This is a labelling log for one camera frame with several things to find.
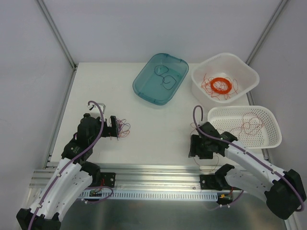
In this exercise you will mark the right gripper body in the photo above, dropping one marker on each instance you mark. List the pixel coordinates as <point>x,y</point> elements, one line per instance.
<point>197,146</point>

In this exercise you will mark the red purple wire ball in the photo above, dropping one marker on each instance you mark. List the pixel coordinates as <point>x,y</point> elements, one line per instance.
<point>122,126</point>

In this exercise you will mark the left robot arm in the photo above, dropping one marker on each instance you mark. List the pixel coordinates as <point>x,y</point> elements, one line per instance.
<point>72,176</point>

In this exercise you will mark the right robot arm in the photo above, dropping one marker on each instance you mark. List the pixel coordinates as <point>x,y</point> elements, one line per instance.
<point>282,191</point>

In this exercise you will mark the white perforated shallow basket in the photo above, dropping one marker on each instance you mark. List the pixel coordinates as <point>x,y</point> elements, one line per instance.
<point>255,126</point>

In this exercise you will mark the teal transparent plastic tray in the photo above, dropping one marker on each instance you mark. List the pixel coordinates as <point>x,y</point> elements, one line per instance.
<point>160,78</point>

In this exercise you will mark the white deep plastic basket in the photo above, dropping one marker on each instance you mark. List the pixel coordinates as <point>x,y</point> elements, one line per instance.
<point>222,79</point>

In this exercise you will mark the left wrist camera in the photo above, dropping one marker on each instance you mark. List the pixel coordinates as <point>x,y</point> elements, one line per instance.
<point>95,109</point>

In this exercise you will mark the aluminium mounting rail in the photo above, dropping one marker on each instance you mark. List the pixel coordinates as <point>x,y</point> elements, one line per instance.
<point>157,177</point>

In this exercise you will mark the white slotted cable duct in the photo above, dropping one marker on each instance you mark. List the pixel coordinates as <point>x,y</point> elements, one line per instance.
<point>150,195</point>

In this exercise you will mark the left aluminium frame post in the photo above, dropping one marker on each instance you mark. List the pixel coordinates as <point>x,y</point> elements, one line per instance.
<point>48,17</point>

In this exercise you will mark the aluminium frame post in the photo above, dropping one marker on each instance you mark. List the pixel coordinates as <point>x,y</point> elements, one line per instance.
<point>267,29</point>
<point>48,17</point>

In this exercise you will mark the right aluminium frame post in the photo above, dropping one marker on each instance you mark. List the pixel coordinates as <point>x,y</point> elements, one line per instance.
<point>267,29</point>

